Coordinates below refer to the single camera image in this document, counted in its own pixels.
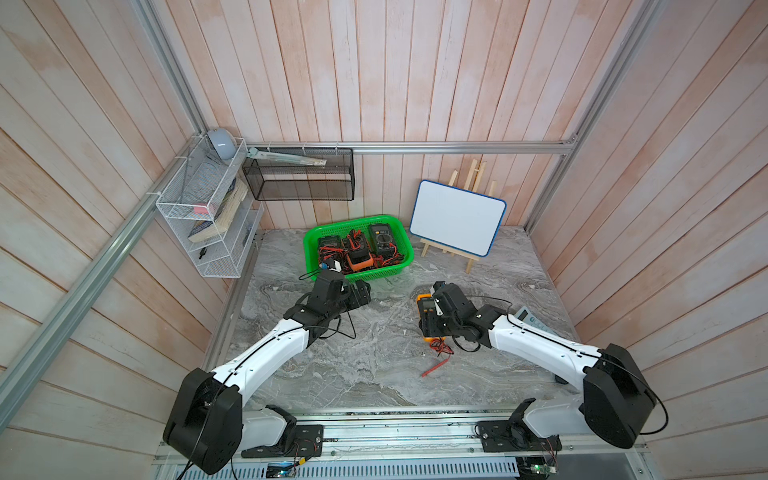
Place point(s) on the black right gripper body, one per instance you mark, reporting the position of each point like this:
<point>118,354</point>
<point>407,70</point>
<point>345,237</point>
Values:
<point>448,327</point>

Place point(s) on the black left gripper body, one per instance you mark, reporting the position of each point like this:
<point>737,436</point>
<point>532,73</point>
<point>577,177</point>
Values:
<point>347,300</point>

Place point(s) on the yellow multimeter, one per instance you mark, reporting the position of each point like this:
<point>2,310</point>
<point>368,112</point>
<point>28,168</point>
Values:
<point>428,325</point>

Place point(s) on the orange multimeter green face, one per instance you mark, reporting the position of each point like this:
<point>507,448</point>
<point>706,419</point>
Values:
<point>357,264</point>

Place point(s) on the small black multimeter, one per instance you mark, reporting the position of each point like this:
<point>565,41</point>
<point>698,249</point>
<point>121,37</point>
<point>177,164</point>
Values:
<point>356,244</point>

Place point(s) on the green plastic basket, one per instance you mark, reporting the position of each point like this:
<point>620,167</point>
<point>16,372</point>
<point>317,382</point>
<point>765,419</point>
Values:
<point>384,267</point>

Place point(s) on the green horizontal multimeter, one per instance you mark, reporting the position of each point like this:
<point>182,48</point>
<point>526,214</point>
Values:
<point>382,240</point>

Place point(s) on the dark green multimeter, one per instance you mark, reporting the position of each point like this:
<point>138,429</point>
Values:
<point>330,252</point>

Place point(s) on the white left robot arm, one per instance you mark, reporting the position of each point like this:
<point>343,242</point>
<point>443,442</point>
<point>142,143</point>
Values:
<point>208,424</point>

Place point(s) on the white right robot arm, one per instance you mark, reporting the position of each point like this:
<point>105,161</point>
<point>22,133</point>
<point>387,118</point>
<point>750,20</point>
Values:
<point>612,400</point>

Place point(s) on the light blue calculator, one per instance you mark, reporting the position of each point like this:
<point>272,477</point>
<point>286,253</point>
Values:
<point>524,315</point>

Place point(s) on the blue framed whiteboard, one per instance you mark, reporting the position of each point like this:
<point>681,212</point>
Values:
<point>456,218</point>

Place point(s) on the book on shelf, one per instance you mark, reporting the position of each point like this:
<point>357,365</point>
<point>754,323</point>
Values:
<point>204,230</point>

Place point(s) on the wooden easel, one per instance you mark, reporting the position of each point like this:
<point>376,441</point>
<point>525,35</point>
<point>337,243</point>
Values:
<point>471,183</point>

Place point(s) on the light green ruler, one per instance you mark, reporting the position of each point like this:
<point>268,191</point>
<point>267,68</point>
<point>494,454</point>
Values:
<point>272,156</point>

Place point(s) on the grey computer mouse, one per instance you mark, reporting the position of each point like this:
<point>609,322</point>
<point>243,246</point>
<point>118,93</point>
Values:
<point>223,143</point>

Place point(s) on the black mesh wall basket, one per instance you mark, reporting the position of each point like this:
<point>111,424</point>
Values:
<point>273,181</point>

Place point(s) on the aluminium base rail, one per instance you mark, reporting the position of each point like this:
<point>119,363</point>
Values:
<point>433,443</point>

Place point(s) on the white wire shelf rack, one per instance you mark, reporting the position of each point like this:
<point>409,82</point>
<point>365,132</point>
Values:
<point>198,183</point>

